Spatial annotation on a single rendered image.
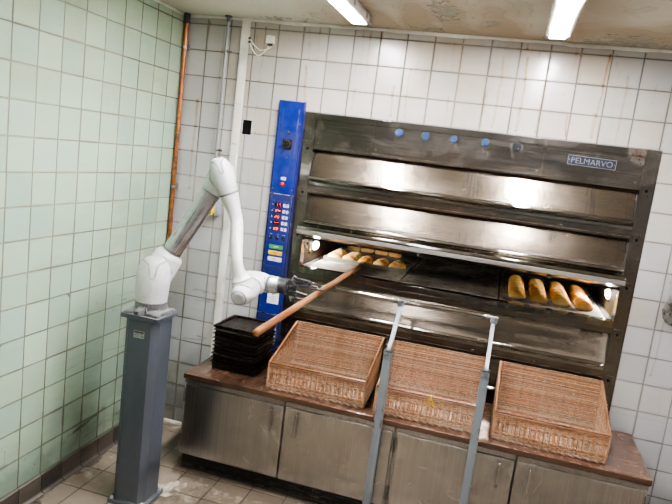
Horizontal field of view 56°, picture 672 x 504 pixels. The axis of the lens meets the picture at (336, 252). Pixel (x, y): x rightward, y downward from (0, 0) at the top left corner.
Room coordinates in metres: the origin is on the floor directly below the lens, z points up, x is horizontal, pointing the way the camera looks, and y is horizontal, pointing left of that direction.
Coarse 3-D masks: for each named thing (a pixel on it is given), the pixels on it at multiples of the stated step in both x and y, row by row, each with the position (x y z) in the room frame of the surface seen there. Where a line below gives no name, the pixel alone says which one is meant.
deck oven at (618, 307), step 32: (320, 192) 3.75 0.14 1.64; (352, 192) 3.70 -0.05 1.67; (384, 192) 3.65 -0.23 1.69; (640, 192) 3.32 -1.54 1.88; (544, 224) 3.43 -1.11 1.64; (576, 224) 3.40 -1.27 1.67; (608, 224) 3.35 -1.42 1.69; (640, 224) 3.32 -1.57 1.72; (320, 256) 4.21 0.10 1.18; (416, 256) 3.68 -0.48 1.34; (640, 256) 3.31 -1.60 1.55; (384, 288) 3.63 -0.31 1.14; (288, 320) 3.77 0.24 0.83; (320, 320) 3.73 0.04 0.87; (352, 320) 3.67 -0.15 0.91; (544, 320) 3.41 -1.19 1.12; (480, 352) 3.49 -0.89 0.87; (512, 352) 3.44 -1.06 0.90; (608, 352) 3.32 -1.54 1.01; (608, 384) 3.31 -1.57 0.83
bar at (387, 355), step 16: (336, 288) 3.32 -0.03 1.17; (400, 304) 3.22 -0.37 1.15; (416, 304) 3.21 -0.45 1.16; (432, 304) 3.20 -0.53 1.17; (496, 320) 3.10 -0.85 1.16; (384, 352) 3.02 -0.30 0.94; (384, 368) 3.01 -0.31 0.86; (384, 384) 3.01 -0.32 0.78; (480, 384) 2.90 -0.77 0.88; (384, 400) 3.01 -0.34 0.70; (480, 400) 2.90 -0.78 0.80; (480, 416) 2.89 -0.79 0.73; (368, 464) 3.02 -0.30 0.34; (368, 480) 3.01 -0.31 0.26; (464, 480) 2.90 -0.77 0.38; (368, 496) 3.01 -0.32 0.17; (464, 496) 2.90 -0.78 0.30
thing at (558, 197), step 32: (320, 160) 3.77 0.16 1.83; (352, 160) 3.73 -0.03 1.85; (384, 160) 3.69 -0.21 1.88; (416, 192) 3.56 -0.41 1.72; (448, 192) 3.55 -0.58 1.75; (480, 192) 3.51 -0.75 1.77; (512, 192) 3.48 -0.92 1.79; (544, 192) 3.45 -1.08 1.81; (576, 192) 3.42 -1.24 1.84; (608, 192) 3.38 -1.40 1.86
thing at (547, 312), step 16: (304, 272) 3.76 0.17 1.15; (320, 272) 3.73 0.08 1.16; (336, 272) 3.72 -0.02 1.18; (400, 288) 3.61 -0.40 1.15; (416, 288) 3.59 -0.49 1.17; (432, 288) 3.60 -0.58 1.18; (480, 304) 3.50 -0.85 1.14; (496, 304) 3.48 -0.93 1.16; (512, 304) 3.45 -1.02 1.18; (576, 320) 3.37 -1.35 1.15; (592, 320) 3.35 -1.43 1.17; (608, 320) 3.33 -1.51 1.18
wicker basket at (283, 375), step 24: (288, 336) 3.55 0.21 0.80; (312, 336) 3.67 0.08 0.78; (336, 336) 3.65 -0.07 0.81; (360, 336) 3.62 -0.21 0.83; (288, 360) 3.61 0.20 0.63; (312, 360) 3.63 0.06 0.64; (336, 360) 3.60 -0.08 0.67; (360, 360) 3.58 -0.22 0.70; (288, 384) 3.24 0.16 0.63; (312, 384) 3.38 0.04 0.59; (336, 384) 3.18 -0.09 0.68; (360, 384) 3.15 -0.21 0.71; (360, 408) 3.15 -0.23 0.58
